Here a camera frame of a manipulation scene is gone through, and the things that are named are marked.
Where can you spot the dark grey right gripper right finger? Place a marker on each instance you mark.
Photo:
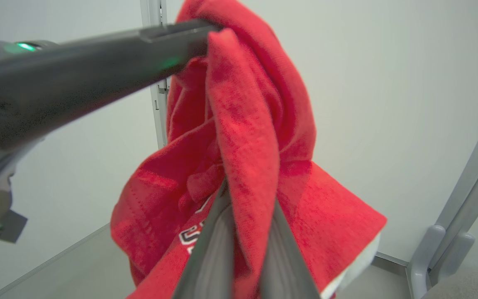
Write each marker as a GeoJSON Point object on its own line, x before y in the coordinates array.
{"type": "Point", "coordinates": [284, 261]}

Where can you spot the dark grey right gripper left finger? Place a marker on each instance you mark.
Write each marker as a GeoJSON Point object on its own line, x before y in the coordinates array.
{"type": "Point", "coordinates": [212, 253]}

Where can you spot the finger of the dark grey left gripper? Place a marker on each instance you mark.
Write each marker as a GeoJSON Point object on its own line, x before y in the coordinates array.
{"type": "Point", "coordinates": [139, 62]}

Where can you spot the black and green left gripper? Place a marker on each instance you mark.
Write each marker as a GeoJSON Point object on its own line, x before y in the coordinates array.
{"type": "Point", "coordinates": [10, 91]}

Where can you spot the red clothing with white print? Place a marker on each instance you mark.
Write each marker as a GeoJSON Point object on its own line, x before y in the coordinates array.
{"type": "Point", "coordinates": [239, 124]}

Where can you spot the grey fabric sofa seat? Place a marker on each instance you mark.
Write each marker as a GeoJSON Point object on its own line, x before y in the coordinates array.
{"type": "Point", "coordinates": [467, 286]}

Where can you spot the grey metal frame post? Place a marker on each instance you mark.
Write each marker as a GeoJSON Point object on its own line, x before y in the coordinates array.
{"type": "Point", "coordinates": [157, 95]}
{"type": "Point", "coordinates": [467, 195]}

